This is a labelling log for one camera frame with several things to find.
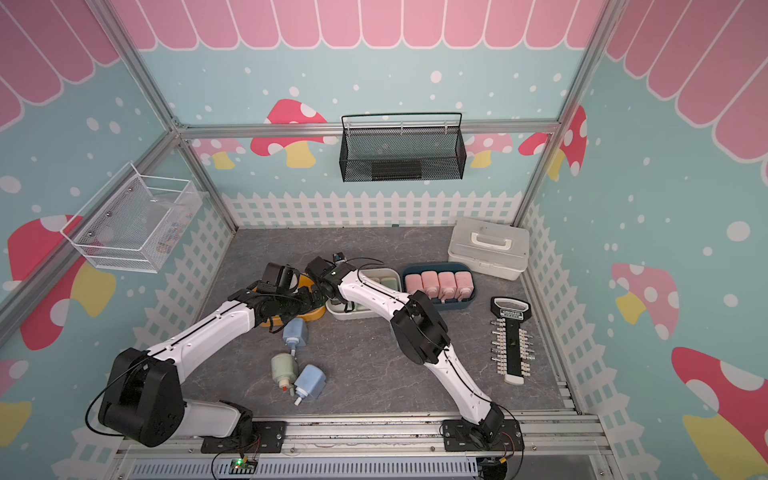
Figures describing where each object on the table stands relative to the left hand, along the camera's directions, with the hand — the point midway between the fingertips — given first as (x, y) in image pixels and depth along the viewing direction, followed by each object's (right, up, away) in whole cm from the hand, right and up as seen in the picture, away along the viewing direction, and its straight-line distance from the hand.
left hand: (316, 306), depth 87 cm
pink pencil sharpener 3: (+40, +6, +7) cm, 41 cm away
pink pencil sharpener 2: (+35, +6, +7) cm, 36 cm away
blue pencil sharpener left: (-5, -7, -3) cm, 10 cm away
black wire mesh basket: (+26, +50, +7) cm, 56 cm away
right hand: (+9, +4, +9) cm, 13 cm away
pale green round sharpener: (-6, -15, -10) cm, 19 cm away
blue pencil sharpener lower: (+1, -18, -11) cm, 21 cm away
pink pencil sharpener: (+29, +6, +9) cm, 31 cm away
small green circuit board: (-14, -37, -15) cm, 42 cm away
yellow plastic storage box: (0, +8, -10) cm, 13 cm away
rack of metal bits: (+59, -12, +2) cm, 60 cm away
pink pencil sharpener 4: (+45, +6, +7) cm, 46 cm away
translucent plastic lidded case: (+54, +18, +11) cm, 58 cm away
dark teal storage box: (+42, -1, +10) cm, 43 cm away
